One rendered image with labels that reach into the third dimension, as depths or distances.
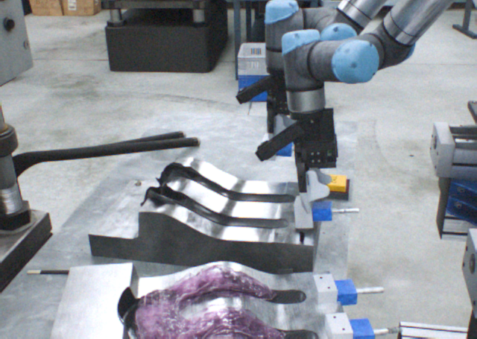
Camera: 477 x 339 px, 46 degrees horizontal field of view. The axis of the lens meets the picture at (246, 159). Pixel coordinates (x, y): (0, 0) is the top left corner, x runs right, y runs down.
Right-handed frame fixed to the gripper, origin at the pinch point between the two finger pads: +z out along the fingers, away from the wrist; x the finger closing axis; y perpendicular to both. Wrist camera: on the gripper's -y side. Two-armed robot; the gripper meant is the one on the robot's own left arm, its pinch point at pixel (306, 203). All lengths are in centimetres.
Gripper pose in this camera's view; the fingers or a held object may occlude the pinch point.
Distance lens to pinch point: 120.6
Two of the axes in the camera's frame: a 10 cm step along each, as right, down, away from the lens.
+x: 2.1, -3.1, 9.3
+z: 1.3, 9.5, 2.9
